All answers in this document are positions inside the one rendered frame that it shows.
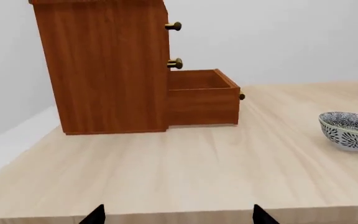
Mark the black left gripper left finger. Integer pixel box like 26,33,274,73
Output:
78,203,108,224

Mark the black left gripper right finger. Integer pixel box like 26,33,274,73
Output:
252,203,280,224

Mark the black patterned white bowl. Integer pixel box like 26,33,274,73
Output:
318,111,358,152

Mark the open wooden bottom drawer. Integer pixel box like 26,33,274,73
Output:
165,68,241,127

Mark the brown wooden cabinet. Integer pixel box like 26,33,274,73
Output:
29,0,171,136

